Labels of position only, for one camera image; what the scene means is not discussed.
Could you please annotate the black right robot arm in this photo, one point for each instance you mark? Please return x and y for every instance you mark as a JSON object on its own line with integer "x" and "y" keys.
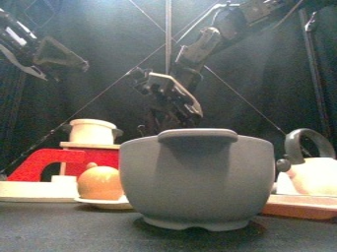
{"x": 227, "y": 23}

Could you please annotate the white toy pot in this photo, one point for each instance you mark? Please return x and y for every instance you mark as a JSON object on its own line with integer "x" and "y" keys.
{"x": 92, "y": 131}

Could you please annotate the tan toy bun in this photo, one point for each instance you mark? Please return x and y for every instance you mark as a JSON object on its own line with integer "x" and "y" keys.
{"x": 99, "y": 183}

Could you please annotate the white round plate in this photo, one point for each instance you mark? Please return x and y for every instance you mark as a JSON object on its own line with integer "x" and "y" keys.
{"x": 104, "y": 204}

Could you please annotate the red wooden toy stove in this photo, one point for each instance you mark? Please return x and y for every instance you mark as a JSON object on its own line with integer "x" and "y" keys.
{"x": 38, "y": 160}

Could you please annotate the white toy egg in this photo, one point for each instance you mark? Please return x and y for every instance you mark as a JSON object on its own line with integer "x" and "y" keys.
{"x": 284, "y": 185}

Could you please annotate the white red toy dish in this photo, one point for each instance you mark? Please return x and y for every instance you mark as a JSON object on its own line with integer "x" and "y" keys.
{"x": 30, "y": 192}

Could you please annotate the pink tray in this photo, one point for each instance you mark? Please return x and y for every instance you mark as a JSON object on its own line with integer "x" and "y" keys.
{"x": 302, "y": 206}

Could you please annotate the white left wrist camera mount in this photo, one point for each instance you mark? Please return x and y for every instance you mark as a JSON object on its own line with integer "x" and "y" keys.
{"x": 25, "y": 69}

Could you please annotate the vertical metal frame pole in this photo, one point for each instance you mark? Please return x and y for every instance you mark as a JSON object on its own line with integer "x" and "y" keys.
{"x": 167, "y": 36}

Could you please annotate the dark side frame post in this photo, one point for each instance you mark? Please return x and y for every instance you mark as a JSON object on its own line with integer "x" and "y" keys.
{"x": 314, "y": 72}

